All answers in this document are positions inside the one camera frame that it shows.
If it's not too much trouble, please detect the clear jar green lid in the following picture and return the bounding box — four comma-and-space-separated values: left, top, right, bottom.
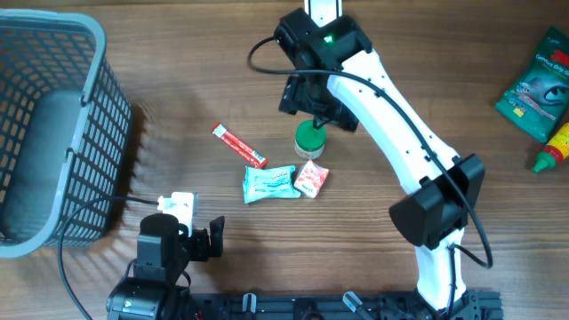
294, 120, 327, 160

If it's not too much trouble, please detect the teal tissue packet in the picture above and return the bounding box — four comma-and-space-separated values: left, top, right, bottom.
243, 165, 301, 204

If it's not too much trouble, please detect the red stick packet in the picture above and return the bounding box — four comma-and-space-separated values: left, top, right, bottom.
212, 122, 268, 169

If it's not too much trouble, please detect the red white snack packet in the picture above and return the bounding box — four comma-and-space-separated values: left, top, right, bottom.
293, 160, 330, 199

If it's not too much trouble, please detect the dark green box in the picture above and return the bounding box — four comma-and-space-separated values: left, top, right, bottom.
494, 27, 568, 142

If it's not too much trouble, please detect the red sauce bottle green cap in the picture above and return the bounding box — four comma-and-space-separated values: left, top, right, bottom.
533, 123, 569, 172

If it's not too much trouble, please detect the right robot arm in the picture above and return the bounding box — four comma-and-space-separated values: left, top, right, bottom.
274, 9, 485, 316

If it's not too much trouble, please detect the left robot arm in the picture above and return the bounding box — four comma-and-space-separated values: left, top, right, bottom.
107, 213, 225, 320

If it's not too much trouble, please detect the white barcode scanner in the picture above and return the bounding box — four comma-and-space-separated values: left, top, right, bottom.
304, 0, 342, 27

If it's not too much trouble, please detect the grey plastic shopping basket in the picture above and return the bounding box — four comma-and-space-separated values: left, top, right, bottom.
1, 9, 132, 259

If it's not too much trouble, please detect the black left camera cable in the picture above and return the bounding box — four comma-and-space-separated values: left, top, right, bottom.
56, 195, 160, 320

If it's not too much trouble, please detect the black camera cable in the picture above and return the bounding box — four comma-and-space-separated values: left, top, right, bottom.
246, 35, 494, 312
56, 195, 160, 320

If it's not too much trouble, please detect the black right camera cable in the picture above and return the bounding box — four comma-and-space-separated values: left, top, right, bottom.
246, 35, 494, 312

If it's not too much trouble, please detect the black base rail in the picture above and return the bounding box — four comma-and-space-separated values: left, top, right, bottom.
177, 291, 504, 320

